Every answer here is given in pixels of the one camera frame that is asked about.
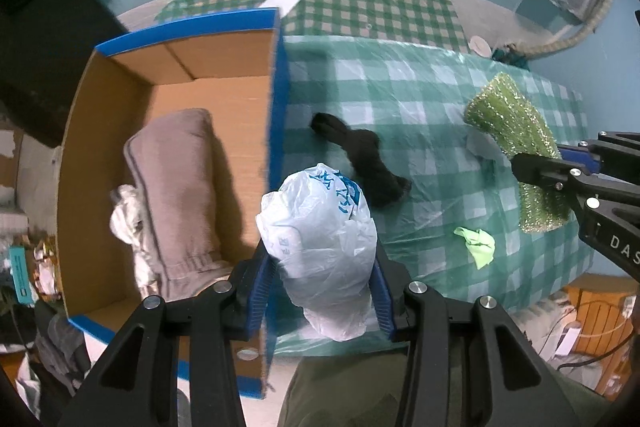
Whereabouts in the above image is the green glitter cloth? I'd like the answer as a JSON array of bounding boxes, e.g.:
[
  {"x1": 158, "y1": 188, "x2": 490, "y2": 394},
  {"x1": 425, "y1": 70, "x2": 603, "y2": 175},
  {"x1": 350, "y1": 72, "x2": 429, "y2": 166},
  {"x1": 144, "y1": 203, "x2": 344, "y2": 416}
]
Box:
[{"x1": 463, "y1": 72, "x2": 570, "y2": 233}]

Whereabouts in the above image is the black sock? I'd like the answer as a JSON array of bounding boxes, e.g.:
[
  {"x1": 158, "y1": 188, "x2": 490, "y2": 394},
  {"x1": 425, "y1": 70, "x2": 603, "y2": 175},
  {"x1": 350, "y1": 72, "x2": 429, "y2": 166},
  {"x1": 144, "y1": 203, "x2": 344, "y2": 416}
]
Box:
[{"x1": 309, "y1": 113, "x2": 412, "y2": 209}]

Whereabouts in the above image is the white paper sheet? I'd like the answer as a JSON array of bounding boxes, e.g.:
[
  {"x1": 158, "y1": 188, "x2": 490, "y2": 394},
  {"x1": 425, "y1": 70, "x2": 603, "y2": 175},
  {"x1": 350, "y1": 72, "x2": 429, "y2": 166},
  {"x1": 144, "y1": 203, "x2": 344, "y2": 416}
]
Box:
[{"x1": 259, "y1": 0, "x2": 300, "y2": 18}]

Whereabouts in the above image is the white round device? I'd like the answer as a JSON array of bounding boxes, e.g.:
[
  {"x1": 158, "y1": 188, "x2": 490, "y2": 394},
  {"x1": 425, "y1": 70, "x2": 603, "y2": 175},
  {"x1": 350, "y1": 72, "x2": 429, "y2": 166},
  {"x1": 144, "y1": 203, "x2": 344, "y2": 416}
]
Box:
[{"x1": 469, "y1": 36, "x2": 492, "y2": 58}]

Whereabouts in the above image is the orange wooden crate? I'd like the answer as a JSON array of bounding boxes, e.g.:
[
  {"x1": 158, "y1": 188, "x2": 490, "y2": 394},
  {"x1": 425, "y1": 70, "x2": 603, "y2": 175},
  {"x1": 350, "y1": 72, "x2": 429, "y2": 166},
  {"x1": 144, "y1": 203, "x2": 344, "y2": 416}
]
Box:
[{"x1": 564, "y1": 273, "x2": 639, "y2": 401}]

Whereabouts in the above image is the green checkered floor mat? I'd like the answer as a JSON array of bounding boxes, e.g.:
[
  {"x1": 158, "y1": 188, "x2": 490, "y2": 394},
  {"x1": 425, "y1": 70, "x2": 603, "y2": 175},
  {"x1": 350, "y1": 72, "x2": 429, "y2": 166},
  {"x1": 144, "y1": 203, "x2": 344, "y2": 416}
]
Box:
[{"x1": 155, "y1": 0, "x2": 469, "y2": 53}]

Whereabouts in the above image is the blue cardboard box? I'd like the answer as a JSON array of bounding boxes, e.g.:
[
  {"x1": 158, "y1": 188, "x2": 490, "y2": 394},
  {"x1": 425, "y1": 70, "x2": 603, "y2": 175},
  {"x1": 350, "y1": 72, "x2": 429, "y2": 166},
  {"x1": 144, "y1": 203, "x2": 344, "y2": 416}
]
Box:
[{"x1": 55, "y1": 6, "x2": 292, "y2": 400}]

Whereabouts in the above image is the braided rope hose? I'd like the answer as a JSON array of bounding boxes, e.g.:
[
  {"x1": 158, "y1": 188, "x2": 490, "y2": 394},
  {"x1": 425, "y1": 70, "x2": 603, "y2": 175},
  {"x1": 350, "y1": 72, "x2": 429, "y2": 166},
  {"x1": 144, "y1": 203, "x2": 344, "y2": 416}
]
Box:
[{"x1": 519, "y1": 0, "x2": 624, "y2": 58}]

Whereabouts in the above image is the light green crumpled cloth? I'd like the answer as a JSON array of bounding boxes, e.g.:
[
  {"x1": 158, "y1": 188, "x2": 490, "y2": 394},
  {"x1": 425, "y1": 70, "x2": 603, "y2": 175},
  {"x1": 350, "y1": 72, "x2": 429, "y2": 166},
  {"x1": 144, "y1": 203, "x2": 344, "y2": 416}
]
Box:
[{"x1": 454, "y1": 227, "x2": 496, "y2": 270}]

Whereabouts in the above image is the white plastic bag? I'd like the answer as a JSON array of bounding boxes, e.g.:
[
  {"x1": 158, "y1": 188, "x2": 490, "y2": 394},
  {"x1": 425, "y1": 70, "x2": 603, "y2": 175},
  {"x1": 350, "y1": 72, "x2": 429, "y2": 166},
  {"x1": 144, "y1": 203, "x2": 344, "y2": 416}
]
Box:
[{"x1": 255, "y1": 162, "x2": 378, "y2": 341}]

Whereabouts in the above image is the grey-brown fleece cloth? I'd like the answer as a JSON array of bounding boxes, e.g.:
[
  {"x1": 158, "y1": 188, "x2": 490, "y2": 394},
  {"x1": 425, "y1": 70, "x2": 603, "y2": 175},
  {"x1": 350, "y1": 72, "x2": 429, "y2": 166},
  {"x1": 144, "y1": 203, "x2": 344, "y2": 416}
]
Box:
[{"x1": 124, "y1": 108, "x2": 231, "y2": 301}]

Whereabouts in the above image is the white patterned cloth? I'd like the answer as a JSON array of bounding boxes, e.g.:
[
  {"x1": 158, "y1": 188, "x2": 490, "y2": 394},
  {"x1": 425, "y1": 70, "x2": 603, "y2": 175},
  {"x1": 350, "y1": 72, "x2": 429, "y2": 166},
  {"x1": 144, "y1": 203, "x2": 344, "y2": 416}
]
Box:
[{"x1": 110, "y1": 184, "x2": 158, "y2": 299}]

